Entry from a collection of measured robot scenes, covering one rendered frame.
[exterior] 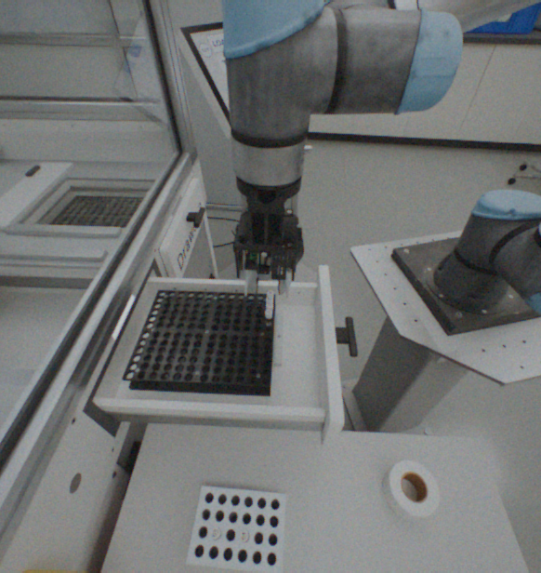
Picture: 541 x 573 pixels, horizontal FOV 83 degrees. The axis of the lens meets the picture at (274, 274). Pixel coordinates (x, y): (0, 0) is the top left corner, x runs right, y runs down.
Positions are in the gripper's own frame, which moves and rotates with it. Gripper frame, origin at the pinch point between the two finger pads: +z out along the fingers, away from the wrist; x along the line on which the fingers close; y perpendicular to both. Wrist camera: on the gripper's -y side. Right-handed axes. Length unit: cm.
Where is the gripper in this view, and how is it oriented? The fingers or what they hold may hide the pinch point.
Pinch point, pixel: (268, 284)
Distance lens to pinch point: 48.8
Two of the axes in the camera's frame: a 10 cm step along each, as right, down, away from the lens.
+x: 10.0, 0.5, -0.1
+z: -0.3, 6.9, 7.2
